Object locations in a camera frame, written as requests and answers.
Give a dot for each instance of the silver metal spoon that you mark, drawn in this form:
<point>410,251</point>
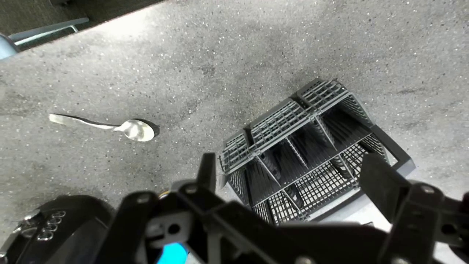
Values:
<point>133,130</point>

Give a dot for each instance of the black toaster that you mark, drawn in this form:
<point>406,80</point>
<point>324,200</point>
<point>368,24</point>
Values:
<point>53,229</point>

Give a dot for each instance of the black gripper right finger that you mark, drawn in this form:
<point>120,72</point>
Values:
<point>382,184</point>

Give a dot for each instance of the grey plastic cutlery holder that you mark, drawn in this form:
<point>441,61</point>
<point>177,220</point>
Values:
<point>312,152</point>

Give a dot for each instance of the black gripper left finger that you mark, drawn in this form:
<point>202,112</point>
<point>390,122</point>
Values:
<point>206,171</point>

